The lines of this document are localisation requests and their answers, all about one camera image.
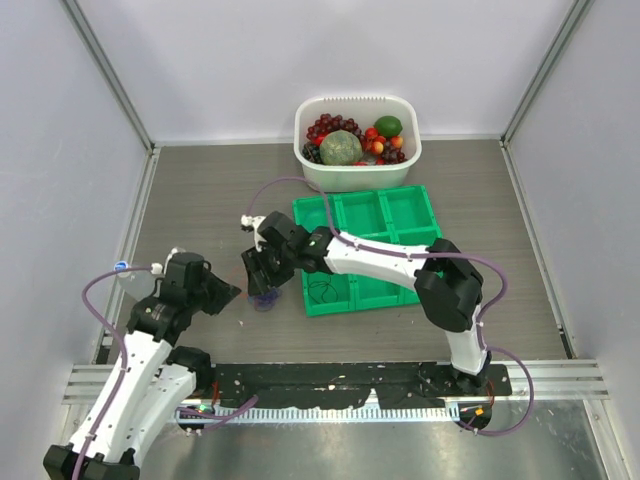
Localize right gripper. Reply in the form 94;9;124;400
242;242;297;297

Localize purple cable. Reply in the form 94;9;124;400
249;288;282;312

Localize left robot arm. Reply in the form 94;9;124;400
43;248;241;479

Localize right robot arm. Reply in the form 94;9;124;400
241;211;491;395

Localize clear plastic bottle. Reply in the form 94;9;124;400
114;261;163;301

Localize dark grape bunch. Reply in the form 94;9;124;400
301;142;322;164

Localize green melon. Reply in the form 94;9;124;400
320;131;363;166

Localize green compartment tray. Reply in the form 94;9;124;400
292;185;442;317

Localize red grape bunch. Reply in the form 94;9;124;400
306;113;365;143

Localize red cherries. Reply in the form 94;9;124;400
360;127;407;166

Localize white plastic basin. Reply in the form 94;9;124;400
294;95;422;192

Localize green lime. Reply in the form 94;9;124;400
374;115;403;138

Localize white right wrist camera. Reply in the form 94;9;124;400
241;214;267;252

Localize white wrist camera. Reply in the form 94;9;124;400
150;247;186;277
241;214;267;252

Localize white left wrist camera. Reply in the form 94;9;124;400
150;247;186;277

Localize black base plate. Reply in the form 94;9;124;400
196;362;513;410

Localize purple left arm hose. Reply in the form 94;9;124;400
72;264;166;480

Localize white cable duct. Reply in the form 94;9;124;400
169;404;461;424

